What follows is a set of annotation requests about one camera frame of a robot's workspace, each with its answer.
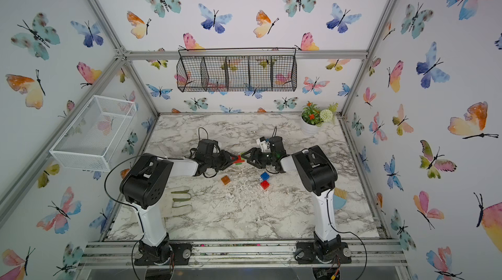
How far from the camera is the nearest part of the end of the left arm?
803 millimetres

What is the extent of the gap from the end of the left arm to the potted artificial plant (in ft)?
1.45

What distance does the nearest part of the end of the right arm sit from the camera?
84 centimetres

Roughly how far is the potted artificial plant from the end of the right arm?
219 millimetres

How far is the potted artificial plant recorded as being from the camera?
101 centimetres

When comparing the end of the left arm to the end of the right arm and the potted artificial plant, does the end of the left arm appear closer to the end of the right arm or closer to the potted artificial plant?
the end of the right arm
